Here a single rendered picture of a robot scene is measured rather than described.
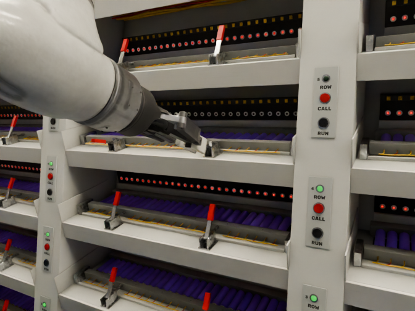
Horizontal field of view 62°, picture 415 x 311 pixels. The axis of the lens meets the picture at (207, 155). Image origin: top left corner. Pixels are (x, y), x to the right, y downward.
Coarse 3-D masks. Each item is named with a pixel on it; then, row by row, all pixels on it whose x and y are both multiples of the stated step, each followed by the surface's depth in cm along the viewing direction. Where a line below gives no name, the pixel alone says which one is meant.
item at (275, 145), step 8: (88, 136) 94; (96, 136) 92; (104, 136) 91; (112, 136) 90; (120, 136) 89; (128, 136) 88; (136, 136) 87; (144, 136) 86; (104, 144) 89; (136, 144) 85; (144, 144) 84; (152, 144) 83; (160, 144) 83; (168, 144) 82; (224, 144) 75; (232, 144) 74; (240, 144) 73; (248, 144) 72; (256, 144) 71; (264, 144) 70; (272, 144) 70; (280, 144) 69; (288, 144) 68; (264, 152) 69; (272, 152) 68
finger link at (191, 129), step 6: (180, 114) 51; (186, 114) 52; (180, 126) 51; (186, 126) 54; (192, 126) 56; (180, 132) 54; (186, 132) 54; (192, 132) 56; (198, 132) 59; (192, 138) 57
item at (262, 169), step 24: (192, 120) 93; (216, 120) 89; (240, 120) 86; (264, 120) 83; (288, 120) 80; (72, 144) 93; (96, 168) 88; (120, 168) 84; (144, 168) 80; (168, 168) 77; (192, 168) 74; (216, 168) 71; (240, 168) 68; (264, 168) 66; (288, 168) 63
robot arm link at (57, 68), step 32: (0, 0) 30; (32, 0) 33; (64, 0) 36; (0, 32) 29; (32, 32) 31; (64, 32) 34; (96, 32) 39; (0, 64) 30; (32, 64) 32; (64, 64) 34; (96, 64) 38; (0, 96) 34; (32, 96) 34; (64, 96) 36; (96, 96) 39
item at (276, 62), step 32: (192, 32) 92; (224, 32) 88; (256, 32) 84; (288, 32) 81; (128, 64) 88; (160, 64) 84; (192, 64) 79; (224, 64) 71; (256, 64) 67; (288, 64) 64
